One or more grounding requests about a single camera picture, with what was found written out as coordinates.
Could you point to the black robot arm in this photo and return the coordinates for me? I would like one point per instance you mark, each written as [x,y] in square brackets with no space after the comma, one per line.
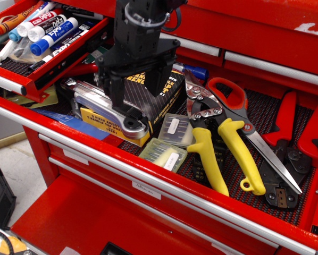
[147,9]

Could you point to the red handled crimping tool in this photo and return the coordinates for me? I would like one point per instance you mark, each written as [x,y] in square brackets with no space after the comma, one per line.
[298,159]

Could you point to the red tool chest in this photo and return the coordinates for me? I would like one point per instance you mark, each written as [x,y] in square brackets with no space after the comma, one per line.
[266,47]

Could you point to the yellow handled tin snips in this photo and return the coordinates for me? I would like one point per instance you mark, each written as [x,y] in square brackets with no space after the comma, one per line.
[202,105]

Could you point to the black expo marker white cap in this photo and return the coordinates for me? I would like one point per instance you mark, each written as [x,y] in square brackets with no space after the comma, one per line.
[37,32]

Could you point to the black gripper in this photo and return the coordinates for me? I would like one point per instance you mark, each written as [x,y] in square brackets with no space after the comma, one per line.
[137,48]

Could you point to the small upper red drawer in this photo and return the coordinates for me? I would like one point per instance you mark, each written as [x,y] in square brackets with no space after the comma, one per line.
[16,78]

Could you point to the black wire stripper tool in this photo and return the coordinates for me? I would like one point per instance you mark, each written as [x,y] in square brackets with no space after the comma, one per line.
[219,149]

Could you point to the white label on drawer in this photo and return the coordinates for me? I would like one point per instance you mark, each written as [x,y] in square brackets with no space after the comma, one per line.
[146,190]

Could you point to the large open red drawer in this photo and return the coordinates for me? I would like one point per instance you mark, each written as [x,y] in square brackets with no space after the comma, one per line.
[90,202]

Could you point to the clear drill bit case front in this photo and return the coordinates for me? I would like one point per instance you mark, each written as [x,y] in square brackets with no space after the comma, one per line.
[163,154]

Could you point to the clear drill bit case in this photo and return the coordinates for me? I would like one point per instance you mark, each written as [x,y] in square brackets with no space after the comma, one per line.
[176,130]
[163,154]

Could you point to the red handled pliers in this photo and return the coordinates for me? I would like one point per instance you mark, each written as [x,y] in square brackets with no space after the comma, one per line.
[81,69]

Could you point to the red expo marker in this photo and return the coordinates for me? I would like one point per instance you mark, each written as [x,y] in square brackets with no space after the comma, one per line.
[24,27]

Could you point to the light blue capped marker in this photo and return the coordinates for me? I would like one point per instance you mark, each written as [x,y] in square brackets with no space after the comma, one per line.
[46,7]

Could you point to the black yellow wrench set box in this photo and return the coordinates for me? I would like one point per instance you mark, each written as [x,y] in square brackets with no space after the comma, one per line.
[142,111]

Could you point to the white thin pen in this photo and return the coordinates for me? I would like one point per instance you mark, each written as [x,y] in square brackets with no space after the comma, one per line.
[7,49]

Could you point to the blue expo marker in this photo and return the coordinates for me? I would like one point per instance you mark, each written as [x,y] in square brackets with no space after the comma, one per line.
[53,36]

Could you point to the red grey scissors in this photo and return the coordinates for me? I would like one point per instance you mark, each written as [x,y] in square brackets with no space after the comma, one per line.
[236,104]

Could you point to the blue card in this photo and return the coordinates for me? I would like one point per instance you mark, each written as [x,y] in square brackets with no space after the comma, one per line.
[74,123]

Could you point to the blue capped marker in drawer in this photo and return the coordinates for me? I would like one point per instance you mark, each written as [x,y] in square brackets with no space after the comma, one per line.
[199,72]

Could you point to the silver box cutter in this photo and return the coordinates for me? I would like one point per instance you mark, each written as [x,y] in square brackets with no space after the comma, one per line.
[132,121]

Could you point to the green staples box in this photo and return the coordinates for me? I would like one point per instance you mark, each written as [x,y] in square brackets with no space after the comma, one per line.
[94,55]

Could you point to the orange crayola marker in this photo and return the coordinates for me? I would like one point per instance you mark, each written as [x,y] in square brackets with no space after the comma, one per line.
[15,20]

